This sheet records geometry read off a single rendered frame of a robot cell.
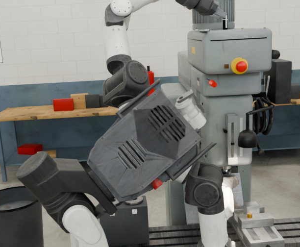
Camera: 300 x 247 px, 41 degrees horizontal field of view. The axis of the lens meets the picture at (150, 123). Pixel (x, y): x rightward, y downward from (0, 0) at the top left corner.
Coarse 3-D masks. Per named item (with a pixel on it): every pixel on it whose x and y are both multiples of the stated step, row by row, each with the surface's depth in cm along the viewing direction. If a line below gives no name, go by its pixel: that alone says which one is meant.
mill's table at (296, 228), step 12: (156, 228) 196; (168, 228) 195; (180, 228) 195; (192, 228) 194; (228, 228) 192; (276, 228) 190; (288, 228) 189; (156, 240) 185; (168, 240) 184; (180, 240) 184; (192, 240) 183; (288, 240) 179
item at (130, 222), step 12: (120, 204) 181; (132, 204) 179; (144, 204) 180; (108, 216) 178; (120, 216) 178; (132, 216) 179; (144, 216) 179; (108, 228) 179; (120, 228) 180; (132, 228) 180; (144, 228) 181; (108, 240) 181; (120, 240) 181; (132, 240) 182; (144, 240) 182
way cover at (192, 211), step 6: (234, 174) 219; (240, 180) 219; (240, 186) 218; (234, 192) 217; (240, 192) 217; (234, 198) 216; (240, 198) 216; (186, 204) 215; (234, 204) 215; (240, 204) 215; (186, 210) 213; (192, 210) 213; (186, 216) 212; (192, 216) 212; (198, 216) 212; (192, 222) 210; (198, 222) 210
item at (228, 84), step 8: (192, 72) 184; (200, 72) 163; (256, 72) 158; (192, 80) 186; (200, 80) 162; (216, 80) 158; (224, 80) 158; (232, 80) 158; (240, 80) 158; (248, 80) 158; (256, 80) 158; (200, 88) 163; (208, 88) 158; (216, 88) 158; (224, 88) 159; (232, 88) 159; (240, 88) 159; (248, 88) 159; (256, 88) 159; (208, 96) 160
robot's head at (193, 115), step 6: (192, 102) 135; (180, 108) 134; (186, 108) 134; (192, 108) 135; (198, 108) 136; (186, 114) 135; (192, 114) 135; (198, 114) 135; (186, 120) 135; (192, 120) 135; (198, 120) 135; (204, 120) 137; (192, 126) 137; (198, 126) 136
